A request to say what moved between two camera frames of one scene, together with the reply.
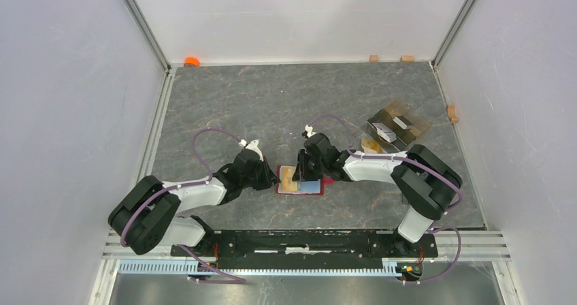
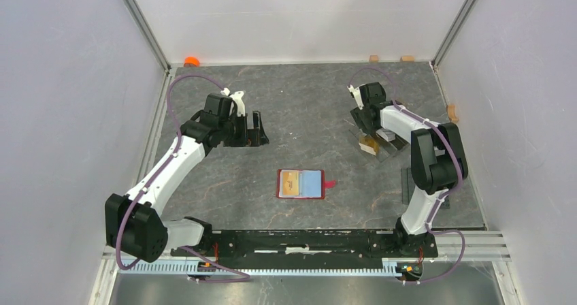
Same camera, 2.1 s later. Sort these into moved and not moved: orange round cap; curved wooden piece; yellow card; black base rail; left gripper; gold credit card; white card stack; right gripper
Moved: gold credit card; right gripper; left gripper
Not moved: yellow card; curved wooden piece; orange round cap; black base rail; white card stack
